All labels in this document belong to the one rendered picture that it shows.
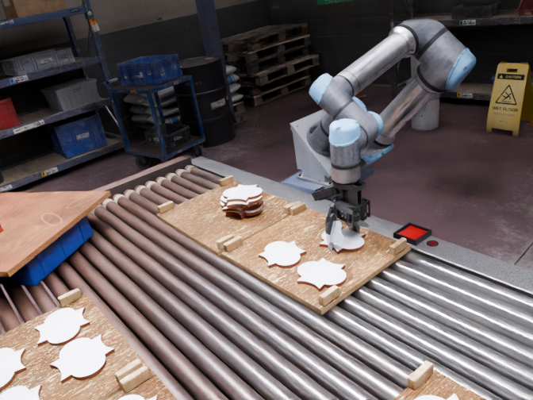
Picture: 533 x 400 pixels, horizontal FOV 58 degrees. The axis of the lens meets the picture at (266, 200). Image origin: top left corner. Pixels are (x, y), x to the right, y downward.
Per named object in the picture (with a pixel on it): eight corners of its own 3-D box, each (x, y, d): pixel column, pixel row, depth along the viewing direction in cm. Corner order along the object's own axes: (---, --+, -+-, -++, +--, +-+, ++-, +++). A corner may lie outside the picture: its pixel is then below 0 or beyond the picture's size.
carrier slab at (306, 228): (306, 210, 161) (305, 206, 161) (411, 250, 131) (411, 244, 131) (222, 257, 143) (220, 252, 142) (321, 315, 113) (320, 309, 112)
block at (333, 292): (335, 292, 117) (335, 283, 116) (341, 295, 116) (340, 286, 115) (318, 304, 114) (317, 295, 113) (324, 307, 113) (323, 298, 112)
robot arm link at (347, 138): (367, 118, 120) (350, 130, 114) (367, 159, 125) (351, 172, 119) (339, 115, 124) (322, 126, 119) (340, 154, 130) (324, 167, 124)
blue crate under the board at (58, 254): (26, 232, 179) (16, 209, 175) (96, 234, 169) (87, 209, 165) (-42, 282, 153) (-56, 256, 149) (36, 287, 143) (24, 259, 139)
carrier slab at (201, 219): (235, 183, 192) (234, 179, 191) (304, 211, 161) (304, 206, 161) (156, 217, 174) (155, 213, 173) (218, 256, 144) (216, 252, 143)
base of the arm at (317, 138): (323, 120, 197) (334, 105, 189) (347, 148, 195) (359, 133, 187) (298, 133, 188) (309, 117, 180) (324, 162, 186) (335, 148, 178)
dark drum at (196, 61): (215, 128, 596) (200, 55, 558) (247, 133, 555) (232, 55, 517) (175, 144, 561) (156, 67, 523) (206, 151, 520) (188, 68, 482)
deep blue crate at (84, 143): (95, 139, 579) (85, 110, 563) (109, 144, 550) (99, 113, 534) (54, 153, 552) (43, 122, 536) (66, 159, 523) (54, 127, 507)
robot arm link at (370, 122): (362, 94, 130) (342, 107, 123) (391, 125, 129) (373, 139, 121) (346, 113, 136) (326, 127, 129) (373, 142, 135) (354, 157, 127)
